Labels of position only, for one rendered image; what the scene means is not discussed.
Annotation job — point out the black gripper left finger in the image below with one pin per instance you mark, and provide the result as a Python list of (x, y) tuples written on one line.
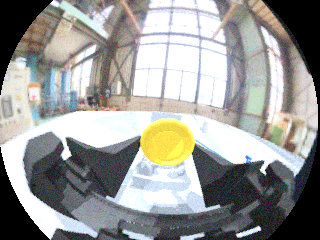
[(110, 163)]

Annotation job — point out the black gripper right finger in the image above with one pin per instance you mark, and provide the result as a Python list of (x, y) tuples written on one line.
[(219, 176)]

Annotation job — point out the yellow plate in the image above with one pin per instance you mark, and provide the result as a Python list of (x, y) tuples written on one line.
[(167, 142)]

